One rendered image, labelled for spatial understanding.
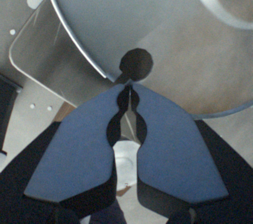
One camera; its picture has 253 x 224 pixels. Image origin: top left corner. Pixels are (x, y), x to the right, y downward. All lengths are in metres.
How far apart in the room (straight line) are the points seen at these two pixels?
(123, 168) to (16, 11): 0.77
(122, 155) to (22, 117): 0.57
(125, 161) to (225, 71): 0.65
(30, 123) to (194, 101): 1.00
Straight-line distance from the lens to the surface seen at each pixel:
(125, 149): 0.75
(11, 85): 0.99
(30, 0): 0.25
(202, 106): 0.18
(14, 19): 0.92
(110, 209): 1.15
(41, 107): 1.05
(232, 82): 0.19
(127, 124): 0.15
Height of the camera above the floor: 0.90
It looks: 56 degrees down
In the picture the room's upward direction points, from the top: 148 degrees clockwise
